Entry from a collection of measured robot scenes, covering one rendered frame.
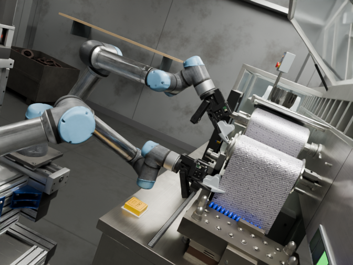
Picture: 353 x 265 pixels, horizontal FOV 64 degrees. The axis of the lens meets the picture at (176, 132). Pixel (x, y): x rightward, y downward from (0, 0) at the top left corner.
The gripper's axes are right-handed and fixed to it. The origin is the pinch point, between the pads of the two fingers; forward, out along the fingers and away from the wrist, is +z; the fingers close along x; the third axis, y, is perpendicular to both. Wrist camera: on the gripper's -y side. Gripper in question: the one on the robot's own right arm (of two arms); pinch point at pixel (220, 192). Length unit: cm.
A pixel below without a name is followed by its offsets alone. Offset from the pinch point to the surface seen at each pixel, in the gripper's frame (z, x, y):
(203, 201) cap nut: -4.2, -8.3, -3.0
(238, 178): 3.5, -0.3, 8.1
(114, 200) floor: -92, 125, -109
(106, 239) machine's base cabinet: -27.2, -25.9, -24.4
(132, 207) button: -26.9, -13.4, -16.6
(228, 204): 4.5, -0.2, -2.9
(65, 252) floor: -79, 42, -109
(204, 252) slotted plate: 4.0, -18.6, -14.3
